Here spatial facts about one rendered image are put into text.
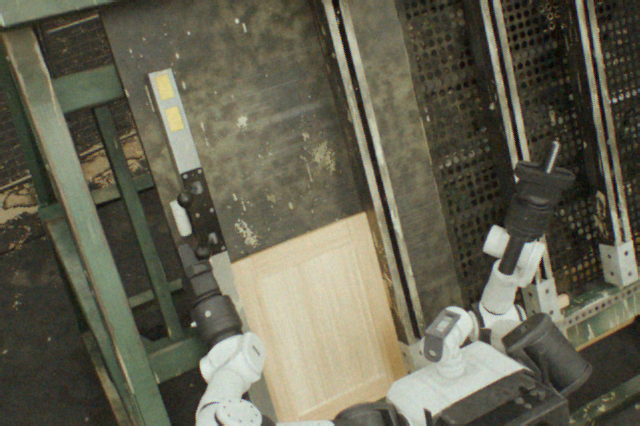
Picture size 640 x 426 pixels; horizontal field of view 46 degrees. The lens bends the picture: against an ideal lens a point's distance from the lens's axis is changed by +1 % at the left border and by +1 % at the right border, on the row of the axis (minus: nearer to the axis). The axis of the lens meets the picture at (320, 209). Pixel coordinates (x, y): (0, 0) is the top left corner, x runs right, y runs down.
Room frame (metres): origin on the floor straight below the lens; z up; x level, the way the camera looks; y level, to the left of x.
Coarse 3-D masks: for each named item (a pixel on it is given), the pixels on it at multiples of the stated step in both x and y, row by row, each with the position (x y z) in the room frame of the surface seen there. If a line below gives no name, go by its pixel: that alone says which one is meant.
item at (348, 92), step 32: (320, 0) 1.60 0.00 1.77; (320, 32) 1.59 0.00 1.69; (352, 32) 1.57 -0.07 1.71; (352, 64) 1.54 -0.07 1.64; (352, 96) 1.49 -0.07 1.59; (352, 128) 1.46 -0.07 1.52; (352, 160) 1.46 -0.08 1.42; (384, 160) 1.44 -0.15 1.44; (384, 192) 1.40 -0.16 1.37; (384, 224) 1.35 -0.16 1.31; (384, 256) 1.31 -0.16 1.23; (416, 320) 1.24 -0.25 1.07; (416, 352) 1.19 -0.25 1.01
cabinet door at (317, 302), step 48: (288, 240) 1.30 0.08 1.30; (336, 240) 1.33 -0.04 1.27; (240, 288) 1.19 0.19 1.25; (288, 288) 1.22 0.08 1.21; (336, 288) 1.26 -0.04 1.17; (384, 288) 1.30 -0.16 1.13; (288, 336) 1.16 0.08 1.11; (336, 336) 1.19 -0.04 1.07; (384, 336) 1.23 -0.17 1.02; (288, 384) 1.09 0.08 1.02; (336, 384) 1.12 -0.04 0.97; (384, 384) 1.16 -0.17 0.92
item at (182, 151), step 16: (176, 96) 1.37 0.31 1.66; (160, 112) 1.34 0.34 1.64; (176, 144) 1.31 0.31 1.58; (192, 144) 1.32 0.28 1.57; (176, 160) 1.29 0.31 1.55; (192, 160) 1.30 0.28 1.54; (192, 224) 1.24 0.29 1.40; (224, 256) 1.20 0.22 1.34; (224, 272) 1.18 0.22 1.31; (224, 288) 1.16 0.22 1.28; (240, 304) 1.15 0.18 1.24; (256, 384) 1.05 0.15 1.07; (256, 400) 1.03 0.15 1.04; (272, 416) 1.02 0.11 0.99
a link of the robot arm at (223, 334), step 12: (216, 324) 0.95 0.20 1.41; (228, 324) 0.95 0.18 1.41; (240, 324) 0.97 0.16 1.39; (204, 336) 0.94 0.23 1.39; (216, 336) 0.94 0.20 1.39; (228, 336) 0.94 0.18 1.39; (240, 336) 0.95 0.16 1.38; (216, 348) 0.92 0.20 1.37; (228, 348) 0.92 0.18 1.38; (204, 360) 0.92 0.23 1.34; (216, 360) 0.90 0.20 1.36; (204, 372) 0.89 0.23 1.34
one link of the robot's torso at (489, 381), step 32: (480, 352) 0.94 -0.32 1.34; (544, 352) 0.88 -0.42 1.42; (416, 384) 0.87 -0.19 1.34; (448, 384) 0.85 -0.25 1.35; (480, 384) 0.84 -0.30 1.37; (512, 384) 0.83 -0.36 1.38; (544, 384) 0.85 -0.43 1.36; (416, 416) 0.79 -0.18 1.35; (448, 416) 0.77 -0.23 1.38; (480, 416) 0.76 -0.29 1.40; (512, 416) 0.75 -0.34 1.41; (544, 416) 0.75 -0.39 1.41
